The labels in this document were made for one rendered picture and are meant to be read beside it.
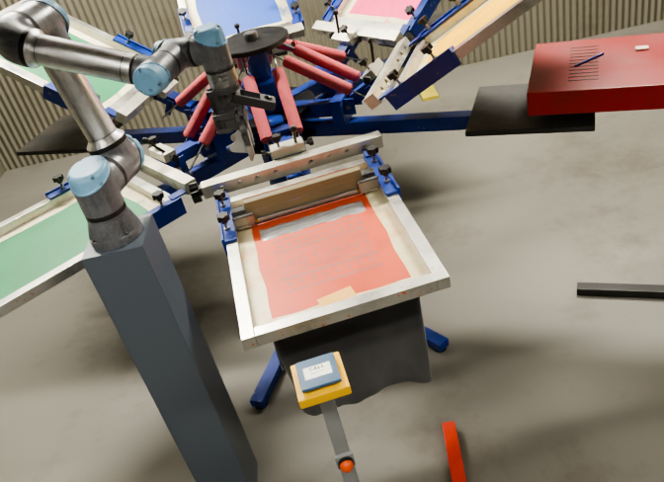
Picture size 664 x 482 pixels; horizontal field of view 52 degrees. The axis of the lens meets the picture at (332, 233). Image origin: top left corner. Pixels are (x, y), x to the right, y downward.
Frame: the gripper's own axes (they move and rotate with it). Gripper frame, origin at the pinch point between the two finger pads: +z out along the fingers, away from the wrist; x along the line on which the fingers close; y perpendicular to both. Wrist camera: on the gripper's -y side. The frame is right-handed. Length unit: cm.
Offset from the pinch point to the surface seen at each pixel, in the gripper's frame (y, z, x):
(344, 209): -20, 40, -25
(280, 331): 2.8, 38.2, 30.7
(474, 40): -74, 3, -52
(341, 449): -6, 68, 49
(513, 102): -93, 41, -79
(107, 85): 77, 17, -141
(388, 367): -23, 75, 16
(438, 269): -42, 37, 20
